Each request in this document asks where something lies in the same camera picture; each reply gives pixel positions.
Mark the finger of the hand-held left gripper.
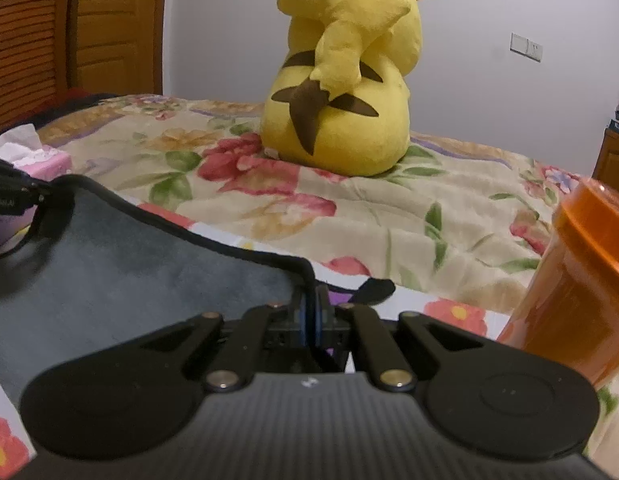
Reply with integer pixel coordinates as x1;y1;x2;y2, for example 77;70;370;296
0;154;55;209

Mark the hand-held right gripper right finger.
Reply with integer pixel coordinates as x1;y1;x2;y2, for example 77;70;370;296
313;284;487;394

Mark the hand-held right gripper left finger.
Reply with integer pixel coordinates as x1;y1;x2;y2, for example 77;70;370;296
137;284;311;393

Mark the grey towel with black trim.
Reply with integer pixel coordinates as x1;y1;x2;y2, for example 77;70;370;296
0;175;397;413

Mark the pink tissue box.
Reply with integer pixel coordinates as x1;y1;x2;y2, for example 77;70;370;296
0;124;73;183

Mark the floral blanket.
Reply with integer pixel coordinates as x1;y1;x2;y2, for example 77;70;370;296
0;94;619;476

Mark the wooden wardrobe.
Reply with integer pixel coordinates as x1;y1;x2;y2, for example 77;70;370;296
0;0;170;136

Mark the yellow plush toy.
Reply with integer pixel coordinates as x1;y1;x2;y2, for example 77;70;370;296
259;0;466;179

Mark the orange plastic jar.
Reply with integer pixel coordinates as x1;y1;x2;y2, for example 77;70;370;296
494;177;619;392

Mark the wooden cabinet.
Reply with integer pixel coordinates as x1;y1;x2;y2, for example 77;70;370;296
591;127;619;197

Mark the white wall switch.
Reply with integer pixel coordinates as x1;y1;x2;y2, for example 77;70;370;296
509;32;544;64

